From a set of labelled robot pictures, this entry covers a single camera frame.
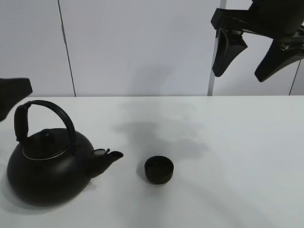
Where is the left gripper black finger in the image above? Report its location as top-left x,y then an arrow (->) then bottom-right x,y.
0,78 -> 32,121

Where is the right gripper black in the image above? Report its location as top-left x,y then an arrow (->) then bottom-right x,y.
211,0 -> 304,82

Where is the black round teapot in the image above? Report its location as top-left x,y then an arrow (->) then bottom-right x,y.
7,100 -> 123,207

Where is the small black teacup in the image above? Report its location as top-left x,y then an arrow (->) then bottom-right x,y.
144,155 -> 174,185

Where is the grey vertical wall post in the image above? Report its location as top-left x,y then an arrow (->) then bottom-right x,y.
207,0 -> 227,96

